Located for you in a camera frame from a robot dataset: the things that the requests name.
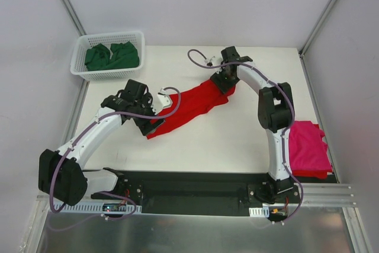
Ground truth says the right white cable duct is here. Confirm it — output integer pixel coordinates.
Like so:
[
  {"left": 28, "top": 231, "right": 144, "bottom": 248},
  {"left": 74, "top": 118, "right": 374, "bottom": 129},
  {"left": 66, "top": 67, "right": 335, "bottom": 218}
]
[{"left": 249, "top": 206, "right": 269, "bottom": 218}]

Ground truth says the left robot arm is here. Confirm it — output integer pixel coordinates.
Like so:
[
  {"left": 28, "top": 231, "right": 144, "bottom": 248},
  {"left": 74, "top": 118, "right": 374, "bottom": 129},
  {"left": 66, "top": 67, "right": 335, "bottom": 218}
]
[{"left": 38, "top": 79, "right": 172, "bottom": 206}]

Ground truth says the left white cable duct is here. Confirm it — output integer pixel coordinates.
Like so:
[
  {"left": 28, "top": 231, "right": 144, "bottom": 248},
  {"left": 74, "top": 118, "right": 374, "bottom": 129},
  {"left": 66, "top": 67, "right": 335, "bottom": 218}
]
[{"left": 60, "top": 201, "right": 142, "bottom": 214}]

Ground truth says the aluminium front rail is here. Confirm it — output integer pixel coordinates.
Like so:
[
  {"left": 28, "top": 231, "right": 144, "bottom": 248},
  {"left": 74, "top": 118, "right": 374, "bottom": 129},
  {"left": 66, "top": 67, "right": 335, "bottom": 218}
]
[{"left": 53, "top": 181, "right": 356, "bottom": 207}]

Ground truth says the right aluminium frame post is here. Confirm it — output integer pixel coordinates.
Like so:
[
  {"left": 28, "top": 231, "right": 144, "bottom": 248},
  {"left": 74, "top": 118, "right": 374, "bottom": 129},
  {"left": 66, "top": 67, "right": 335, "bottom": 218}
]
[{"left": 298, "top": 0, "right": 339, "bottom": 59}]

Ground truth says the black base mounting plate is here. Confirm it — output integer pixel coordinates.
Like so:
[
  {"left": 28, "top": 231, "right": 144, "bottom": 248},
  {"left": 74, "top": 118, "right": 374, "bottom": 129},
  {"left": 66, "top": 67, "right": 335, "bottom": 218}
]
[{"left": 57, "top": 169, "right": 301, "bottom": 215}]

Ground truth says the folded red t shirt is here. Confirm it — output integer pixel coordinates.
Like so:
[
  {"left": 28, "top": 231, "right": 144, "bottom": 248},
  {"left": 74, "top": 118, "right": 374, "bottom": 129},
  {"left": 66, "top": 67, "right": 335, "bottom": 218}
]
[{"left": 291, "top": 124, "right": 333, "bottom": 180}]

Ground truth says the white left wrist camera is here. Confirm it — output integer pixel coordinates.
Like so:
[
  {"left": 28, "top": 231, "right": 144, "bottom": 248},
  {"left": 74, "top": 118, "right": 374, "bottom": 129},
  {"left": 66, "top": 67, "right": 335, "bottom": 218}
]
[{"left": 157, "top": 88, "right": 172, "bottom": 110}]

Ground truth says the white plastic basket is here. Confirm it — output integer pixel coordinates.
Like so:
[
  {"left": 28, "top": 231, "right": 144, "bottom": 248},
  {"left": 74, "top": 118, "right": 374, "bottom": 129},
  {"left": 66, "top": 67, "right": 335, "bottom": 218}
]
[{"left": 70, "top": 31, "right": 145, "bottom": 81}]

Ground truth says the aluminium frame post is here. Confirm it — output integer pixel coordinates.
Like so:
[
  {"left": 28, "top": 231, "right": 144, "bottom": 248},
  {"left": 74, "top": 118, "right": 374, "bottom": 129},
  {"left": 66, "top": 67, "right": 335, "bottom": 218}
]
[
  {"left": 44, "top": 0, "right": 89, "bottom": 36},
  {"left": 298, "top": 0, "right": 339, "bottom": 59}
]

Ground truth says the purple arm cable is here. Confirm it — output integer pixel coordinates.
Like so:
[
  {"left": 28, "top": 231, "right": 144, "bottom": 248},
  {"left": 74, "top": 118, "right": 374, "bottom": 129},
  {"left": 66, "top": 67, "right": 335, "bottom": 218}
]
[
  {"left": 187, "top": 49, "right": 304, "bottom": 230},
  {"left": 47, "top": 87, "right": 182, "bottom": 232}
]

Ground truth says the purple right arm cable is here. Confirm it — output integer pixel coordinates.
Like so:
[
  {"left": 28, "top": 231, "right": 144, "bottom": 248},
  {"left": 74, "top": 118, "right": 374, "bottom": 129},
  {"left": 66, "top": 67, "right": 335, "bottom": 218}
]
[{"left": 187, "top": 49, "right": 304, "bottom": 230}]

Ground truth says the red t shirt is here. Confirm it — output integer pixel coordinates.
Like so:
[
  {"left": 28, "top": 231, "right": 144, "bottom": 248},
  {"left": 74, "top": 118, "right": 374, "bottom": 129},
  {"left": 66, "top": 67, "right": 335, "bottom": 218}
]
[
  {"left": 147, "top": 79, "right": 236, "bottom": 140},
  {"left": 291, "top": 124, "right": 333, "bottom": 180}
]

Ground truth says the white cable duct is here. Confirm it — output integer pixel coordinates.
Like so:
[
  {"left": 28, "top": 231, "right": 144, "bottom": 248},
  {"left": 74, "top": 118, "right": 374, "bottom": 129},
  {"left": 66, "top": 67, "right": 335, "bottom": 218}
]
[
  {"left": 60, "top": 201, "right": 142, "bottom": 214},
  {"left": 249, "top": 206, "right": 269, "bottom": 218}
]

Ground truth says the folded pink t shirt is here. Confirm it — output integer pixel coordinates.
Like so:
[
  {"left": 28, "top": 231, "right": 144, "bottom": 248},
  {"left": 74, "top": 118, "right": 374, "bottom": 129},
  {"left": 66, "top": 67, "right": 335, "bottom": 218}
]
[{"left": 288, "top": 120, "right": 332, "bottom": 174}]

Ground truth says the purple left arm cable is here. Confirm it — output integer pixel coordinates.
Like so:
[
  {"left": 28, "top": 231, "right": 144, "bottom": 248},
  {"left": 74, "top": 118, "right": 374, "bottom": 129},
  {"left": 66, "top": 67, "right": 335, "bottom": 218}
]
[{"left": 47, "top": 87, "right": 182, "bottom": 232}]

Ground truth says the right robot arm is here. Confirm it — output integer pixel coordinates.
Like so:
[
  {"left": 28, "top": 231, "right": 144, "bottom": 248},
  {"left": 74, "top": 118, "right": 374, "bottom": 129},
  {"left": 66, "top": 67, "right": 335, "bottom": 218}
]
[{"left": 210, "top": 46, "right": 295, "bottom": 204}]

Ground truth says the left aluminium frame post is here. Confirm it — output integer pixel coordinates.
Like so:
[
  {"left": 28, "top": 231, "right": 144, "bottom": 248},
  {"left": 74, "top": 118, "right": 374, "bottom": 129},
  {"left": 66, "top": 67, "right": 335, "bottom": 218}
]
[{"left": 44, "top": 0, "right": 89, "bottom": 36}]

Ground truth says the green t shirt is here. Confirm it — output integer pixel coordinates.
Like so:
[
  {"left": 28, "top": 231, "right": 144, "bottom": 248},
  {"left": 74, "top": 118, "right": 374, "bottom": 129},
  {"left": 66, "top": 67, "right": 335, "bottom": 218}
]
[{"left": 84, "top": 41, "right": 140, "bottom": 72}]

